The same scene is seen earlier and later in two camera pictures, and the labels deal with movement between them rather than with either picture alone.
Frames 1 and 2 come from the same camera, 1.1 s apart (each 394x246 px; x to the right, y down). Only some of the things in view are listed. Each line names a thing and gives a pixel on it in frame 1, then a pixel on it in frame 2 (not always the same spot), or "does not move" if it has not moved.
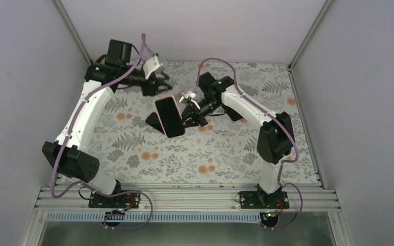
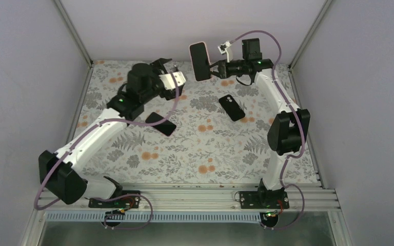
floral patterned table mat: [222, 152] does not move
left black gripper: [150, 88] to [159, 63]
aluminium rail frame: [181, 199] does not move
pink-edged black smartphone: [170, 116] to [200, 61]
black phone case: [235, 116] does not move
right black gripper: [192, 110] to [223, 73]
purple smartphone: [153, 120] does not move
